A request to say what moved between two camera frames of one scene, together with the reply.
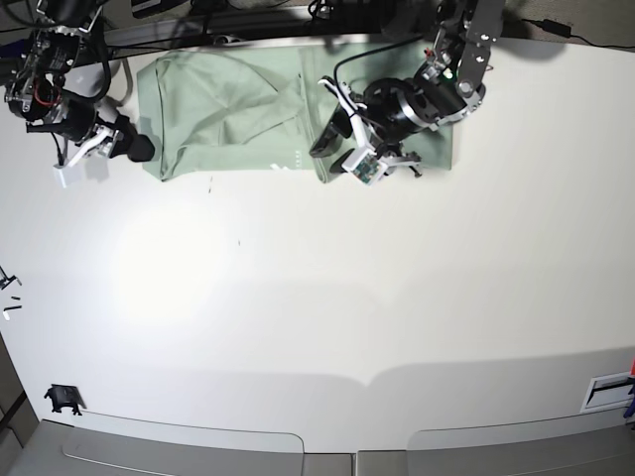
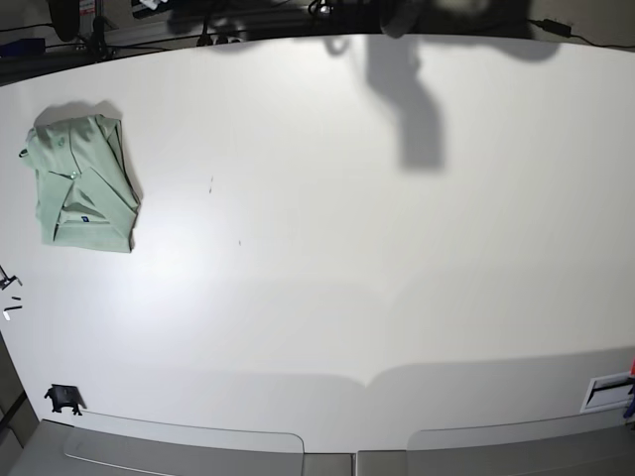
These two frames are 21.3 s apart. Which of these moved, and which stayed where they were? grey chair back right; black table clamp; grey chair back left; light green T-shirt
Moved: light green T-shirt
Stayed: black table clamp; grey chair back right; grey chair back left
